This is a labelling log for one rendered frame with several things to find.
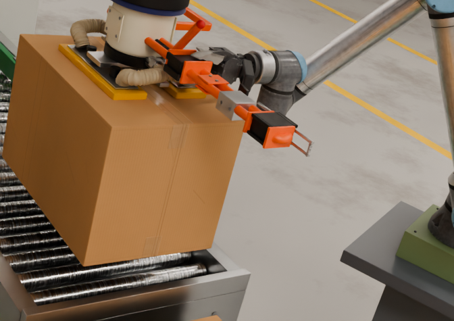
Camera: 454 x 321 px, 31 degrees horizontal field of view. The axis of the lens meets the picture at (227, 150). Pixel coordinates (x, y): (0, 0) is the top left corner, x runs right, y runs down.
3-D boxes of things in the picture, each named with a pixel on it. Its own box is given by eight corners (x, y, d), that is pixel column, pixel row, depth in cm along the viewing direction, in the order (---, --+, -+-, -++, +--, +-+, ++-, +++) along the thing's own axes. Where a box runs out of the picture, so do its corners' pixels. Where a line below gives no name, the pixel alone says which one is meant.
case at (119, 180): (1, 156, 252) (19, 33, 236) (117, 150, 275) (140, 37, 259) (82, 267, 210) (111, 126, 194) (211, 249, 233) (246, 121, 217)
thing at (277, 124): (242, 131, 183) (247, 111, 181) (267, 130, 188) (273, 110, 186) (263, 149, 178) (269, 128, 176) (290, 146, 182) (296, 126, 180)
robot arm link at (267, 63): (270, 89, 220) (280, 55, 216) (256, 89, 217) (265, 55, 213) (250, 76, 226) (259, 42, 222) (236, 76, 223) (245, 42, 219)
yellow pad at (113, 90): (57, 49, 232) (60, 32, 230) (89, 50, 238) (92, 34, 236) (113, 101, 208) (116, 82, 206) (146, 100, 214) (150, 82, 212)
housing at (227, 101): (213, 107, 193) (217, 90, 191) (236, 107, 197) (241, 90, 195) (230, 121, 188) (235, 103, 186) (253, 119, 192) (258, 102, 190)
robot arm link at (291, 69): (304, 91, 227) (314, 58, 223) (269, 92, 220) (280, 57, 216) (283, 77, 234) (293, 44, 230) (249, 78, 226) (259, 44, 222)
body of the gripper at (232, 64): (200, 72, 216) (236, 72, 223) (218, 86, 210) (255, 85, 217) (207, 45, 213) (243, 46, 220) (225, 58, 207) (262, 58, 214)
